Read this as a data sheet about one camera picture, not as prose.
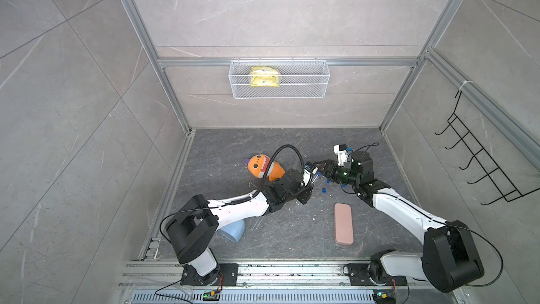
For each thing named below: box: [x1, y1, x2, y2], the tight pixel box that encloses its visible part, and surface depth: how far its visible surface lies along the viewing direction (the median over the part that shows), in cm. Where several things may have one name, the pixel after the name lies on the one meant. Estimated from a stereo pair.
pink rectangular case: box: [333, 202, 354, 246], surface depth 85 cm
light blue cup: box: [217, 218, 246, 243], surface depth 78 cm
